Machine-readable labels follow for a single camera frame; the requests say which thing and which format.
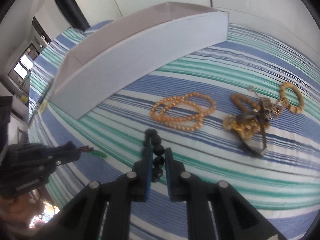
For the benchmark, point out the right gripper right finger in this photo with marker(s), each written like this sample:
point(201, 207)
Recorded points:
point(215, 210)

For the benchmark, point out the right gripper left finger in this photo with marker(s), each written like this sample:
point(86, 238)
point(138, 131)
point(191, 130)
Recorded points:
point(102, 211)

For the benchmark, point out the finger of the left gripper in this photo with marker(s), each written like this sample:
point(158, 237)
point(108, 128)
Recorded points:
point(64, 154)

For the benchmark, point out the gold sparkly jewelry piece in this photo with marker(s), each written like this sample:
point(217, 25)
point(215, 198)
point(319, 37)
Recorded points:
point(245, 129)

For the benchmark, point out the silver keychain charm cluster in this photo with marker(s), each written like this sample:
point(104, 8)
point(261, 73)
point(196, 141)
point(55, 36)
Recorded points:
point(270, 110)

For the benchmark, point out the person left hand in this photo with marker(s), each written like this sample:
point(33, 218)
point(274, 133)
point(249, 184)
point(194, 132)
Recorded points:
point(19, 211)

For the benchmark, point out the white cardboard box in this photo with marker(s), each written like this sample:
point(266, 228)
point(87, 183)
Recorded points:
point(130, 48)

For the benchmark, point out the striped bed sheet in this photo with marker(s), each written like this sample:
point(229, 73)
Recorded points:
point(283, 185)

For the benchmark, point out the white wardrobe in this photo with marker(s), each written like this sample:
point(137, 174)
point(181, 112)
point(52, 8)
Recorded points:
point(290, 21)

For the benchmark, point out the black door frame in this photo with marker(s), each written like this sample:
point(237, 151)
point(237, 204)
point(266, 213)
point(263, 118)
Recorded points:
point(73, 14)

